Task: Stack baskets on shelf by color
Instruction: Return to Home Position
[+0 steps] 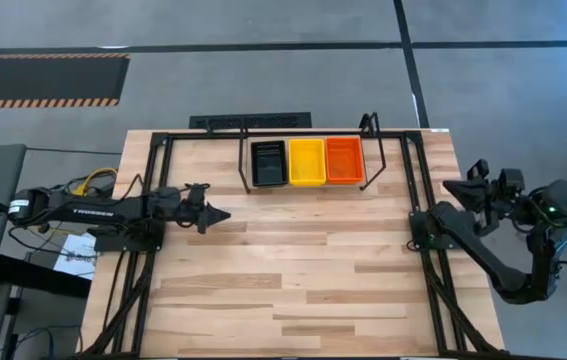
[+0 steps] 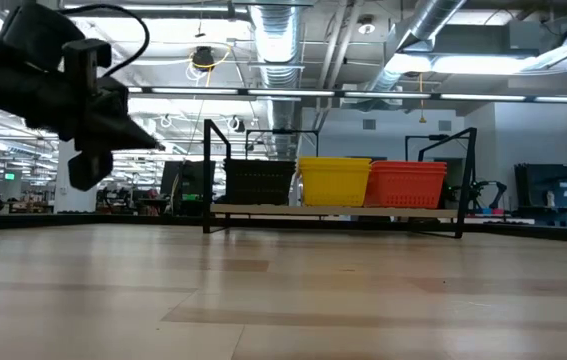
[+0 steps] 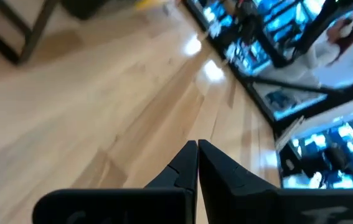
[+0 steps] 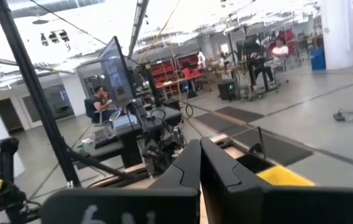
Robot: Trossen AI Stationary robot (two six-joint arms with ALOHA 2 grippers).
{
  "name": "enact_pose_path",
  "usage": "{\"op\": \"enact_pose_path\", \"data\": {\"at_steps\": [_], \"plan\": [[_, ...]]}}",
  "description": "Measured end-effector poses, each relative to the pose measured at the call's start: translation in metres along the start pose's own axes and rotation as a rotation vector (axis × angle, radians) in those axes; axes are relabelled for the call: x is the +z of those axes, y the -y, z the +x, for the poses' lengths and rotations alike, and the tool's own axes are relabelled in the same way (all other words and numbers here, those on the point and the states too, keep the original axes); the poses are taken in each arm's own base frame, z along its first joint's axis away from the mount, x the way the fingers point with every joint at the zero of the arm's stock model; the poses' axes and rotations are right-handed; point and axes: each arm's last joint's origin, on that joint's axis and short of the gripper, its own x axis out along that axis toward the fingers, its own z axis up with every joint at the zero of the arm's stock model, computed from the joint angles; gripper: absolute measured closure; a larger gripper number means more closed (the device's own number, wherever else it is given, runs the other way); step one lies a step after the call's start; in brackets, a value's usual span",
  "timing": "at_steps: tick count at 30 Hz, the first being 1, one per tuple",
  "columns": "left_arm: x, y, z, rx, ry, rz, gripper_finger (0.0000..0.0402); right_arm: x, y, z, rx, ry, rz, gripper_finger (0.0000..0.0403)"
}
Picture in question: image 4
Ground black computer keyboard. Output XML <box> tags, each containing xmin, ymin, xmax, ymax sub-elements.
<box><xmin>92</xmin><ymin>126</ymin><xmax>117</xmax><ymax>147</ymax></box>

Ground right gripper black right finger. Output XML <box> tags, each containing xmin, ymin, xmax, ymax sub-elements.
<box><xmin>200</xmin><ymin>138</ymin><xmax>353</xmax><ymax>224</ymax></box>

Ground yellow slotted plastic basket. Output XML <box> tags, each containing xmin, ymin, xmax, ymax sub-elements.
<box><xmin>256</xmin><ymin>164</ymin><xmax>316</xmax><ymax>187</ymax></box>

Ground grey desk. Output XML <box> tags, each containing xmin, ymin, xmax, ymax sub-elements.
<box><xmin>75</xmin><ymin>105</ymin><xmax>184</xmax><ymax>170</ymax></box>

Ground dark office chair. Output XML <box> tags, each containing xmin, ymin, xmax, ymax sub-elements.
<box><xmin>83</xmin><ymin>98</ymin><xmax>102</xmax><ymax>124</ymax></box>

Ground white robot figure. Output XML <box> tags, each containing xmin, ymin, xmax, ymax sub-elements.
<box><xmin>197</xmin><ymin>51</ymin><xmax>207</xmax><ymax>70</ymax></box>

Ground black computer monitor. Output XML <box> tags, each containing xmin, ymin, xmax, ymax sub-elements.
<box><xmin>98</xmin><ymin>35</ymin><xmax>136</xmax><ymax>107</ymax></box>

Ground grey desktop device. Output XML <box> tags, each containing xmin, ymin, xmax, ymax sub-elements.
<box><xmin>111</xmin><ymin>113</ymin><xmax>131</xmax><ymax>132</ymax></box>

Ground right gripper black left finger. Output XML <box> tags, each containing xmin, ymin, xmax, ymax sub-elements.
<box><xmin>40</xmin><ymin>139</ymin><xmax>202</xmax><ymax>224</ymax></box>

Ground black floor ramp mat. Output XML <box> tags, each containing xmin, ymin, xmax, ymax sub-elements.
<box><xmin>232</xmin><ymin>126</ymin><xmax>314</xmax><ymax>167</ymax></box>

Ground white pillar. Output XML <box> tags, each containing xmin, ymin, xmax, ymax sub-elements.
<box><xmin>318</xmin><ymin>0</ymin><xmax>353</xmax><ymax>70</ymax></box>

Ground red bin shelving rack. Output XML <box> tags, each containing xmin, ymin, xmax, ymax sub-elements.
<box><xmin>150</xmin><ymin>58</ymin><xmax>179</xmax><ymax>96</ymax></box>
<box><xmin>176</xmin><ymin>52</ymin><xmax>200</xmax><ymax>80</ymax></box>

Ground black hazard-striped floor mat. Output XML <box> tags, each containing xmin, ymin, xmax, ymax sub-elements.
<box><xmin>194</xmin><ymin>106</ymin><xmax>265</xmax><ymax>132</ymax></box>

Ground black computer tower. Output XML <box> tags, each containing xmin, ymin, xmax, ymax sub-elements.
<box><xmin>218</xmin><ymin>78</ymin><xmax>238</xmax><ymax>101</ymax></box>

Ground black aluminium rig frame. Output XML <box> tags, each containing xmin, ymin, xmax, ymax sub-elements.
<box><xmin>0</xmin><ymin>0</ymin><xmax>152</xmax><ymax>189</ymax></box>

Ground blue barrel bin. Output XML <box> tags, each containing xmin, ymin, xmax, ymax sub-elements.
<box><xmin>309</xmin><ymin>47</ymin><xmax>327</xmax><ymax>71</ymax></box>

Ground person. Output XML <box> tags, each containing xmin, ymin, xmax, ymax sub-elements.
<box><xmin>90</xmin><ymin>85</ymin><xmax>116</xmax><ymax>123</ymax></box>
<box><xmin>250</xmin><ymin>37</ymin><xmax>290</xmax><ymax>91</ymax></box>

